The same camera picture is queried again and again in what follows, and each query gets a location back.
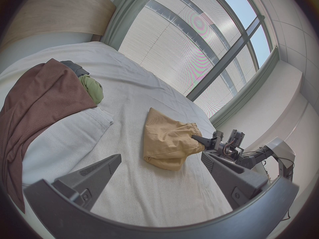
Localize green garment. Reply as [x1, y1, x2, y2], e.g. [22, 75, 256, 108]
[78, 74, 104, 104]

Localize black garment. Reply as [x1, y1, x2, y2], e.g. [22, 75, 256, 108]
[59, 60, 90, 78]

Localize tan shorts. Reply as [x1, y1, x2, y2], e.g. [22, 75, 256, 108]
[143, 107, 203, 171]

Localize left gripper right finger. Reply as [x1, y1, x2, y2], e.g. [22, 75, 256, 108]
[201, 151, 268, 211]

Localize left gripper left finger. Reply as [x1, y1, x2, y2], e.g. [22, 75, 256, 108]
[51, 154, 122, 210]

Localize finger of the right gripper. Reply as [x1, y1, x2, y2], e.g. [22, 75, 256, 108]
[191, 134, 212, 144]

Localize window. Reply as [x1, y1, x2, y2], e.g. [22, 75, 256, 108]
[117, 0, 278, 119]

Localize bed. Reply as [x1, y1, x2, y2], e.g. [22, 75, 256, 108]
[0, 0, 235, 227]

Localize grey-green curtain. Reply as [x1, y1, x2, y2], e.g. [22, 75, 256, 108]
[102, 0, 172, 50]

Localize pale grey garment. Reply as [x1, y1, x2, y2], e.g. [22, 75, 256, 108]
[21, 106, 114, 186]

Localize dark brown garment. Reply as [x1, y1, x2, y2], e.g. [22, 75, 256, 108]
[0, 58, 98, 213]

